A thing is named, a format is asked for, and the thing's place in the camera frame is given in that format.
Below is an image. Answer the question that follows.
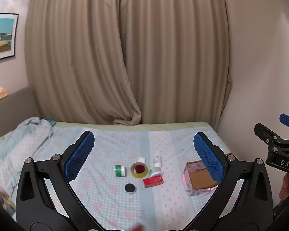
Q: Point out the white jar with black lid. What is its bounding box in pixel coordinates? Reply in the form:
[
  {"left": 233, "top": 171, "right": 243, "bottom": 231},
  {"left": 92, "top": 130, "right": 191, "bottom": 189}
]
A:
[{"left": 124, "top": 183, "right": 137, "bottom": 195}]

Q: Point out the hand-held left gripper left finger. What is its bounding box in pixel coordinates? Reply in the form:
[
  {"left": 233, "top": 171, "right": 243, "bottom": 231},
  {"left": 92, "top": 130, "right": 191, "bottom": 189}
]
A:
[{"left": 16, "top": 130, "right": 104, "bottom": 231}]

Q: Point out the pale green mattress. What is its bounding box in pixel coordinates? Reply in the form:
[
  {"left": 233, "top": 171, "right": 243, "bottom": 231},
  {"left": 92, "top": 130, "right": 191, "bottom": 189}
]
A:
[{"left": 52, "top": 121, "right": 213, "bottom": 131}]

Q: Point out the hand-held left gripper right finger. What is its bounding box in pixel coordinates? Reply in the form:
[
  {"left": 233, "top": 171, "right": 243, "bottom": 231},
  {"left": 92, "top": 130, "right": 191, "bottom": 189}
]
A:
[{"left": 183, "top": 132, "right": 274, "bottom": 231}]

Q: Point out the framed wall picture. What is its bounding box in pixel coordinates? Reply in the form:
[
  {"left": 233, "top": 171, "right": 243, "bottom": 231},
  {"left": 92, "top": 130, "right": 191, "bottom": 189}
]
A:
[{"left": 0, "top": 13, "right": 19, "bottom": 63}]

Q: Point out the person's right hand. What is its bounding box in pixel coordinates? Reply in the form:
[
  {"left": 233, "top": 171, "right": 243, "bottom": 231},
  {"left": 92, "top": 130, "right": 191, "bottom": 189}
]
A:
[{"left": 279, "top": 173, "right": 289, "bottom": 199}]

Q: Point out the colourful printed cloth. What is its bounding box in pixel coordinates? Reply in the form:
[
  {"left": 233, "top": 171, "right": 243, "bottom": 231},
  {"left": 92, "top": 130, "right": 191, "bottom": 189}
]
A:
[{"left": 0, "top": 174, "right": 17, "bottom": 216}]

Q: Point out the yellow tape roll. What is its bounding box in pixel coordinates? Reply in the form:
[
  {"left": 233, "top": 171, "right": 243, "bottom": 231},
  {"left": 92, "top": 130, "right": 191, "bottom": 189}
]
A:
[{"left": 130, "top": 162, "right": 148, "bottom": 179}]

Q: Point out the cardboard box with pink lining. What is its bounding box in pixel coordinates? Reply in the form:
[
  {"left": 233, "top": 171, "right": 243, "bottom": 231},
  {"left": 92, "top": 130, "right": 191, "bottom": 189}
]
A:
[{"left": 182, "top": 160, "right": 223, "bottom": 196}]

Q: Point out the red and white small carton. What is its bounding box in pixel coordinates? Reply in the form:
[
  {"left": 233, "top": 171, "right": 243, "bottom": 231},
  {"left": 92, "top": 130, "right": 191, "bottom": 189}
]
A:
[{"left": 143, "top": 176, "right": 164, "bottom": 188}]

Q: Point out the grey padded headboard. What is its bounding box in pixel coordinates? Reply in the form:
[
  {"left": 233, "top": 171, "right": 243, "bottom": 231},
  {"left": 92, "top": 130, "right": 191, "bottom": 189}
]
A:
[{"left": 0, "top": 86, "right": 42, "bottom": 147}]

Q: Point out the crumpled light blue blanket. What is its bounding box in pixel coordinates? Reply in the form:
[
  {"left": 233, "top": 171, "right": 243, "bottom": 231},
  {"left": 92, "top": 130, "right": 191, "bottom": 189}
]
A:
[{"left": 0, "top": 117, "right": 57, "bottom": 181}]

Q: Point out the beige curtain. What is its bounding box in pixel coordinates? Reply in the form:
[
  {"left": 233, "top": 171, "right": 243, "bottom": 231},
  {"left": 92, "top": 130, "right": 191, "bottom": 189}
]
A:
[
  {"left": 113, "top": 0, "right": 232, "bottom": 127},
  {"left": 25, "top": 0, "right": 142, "bottom": 126}
]

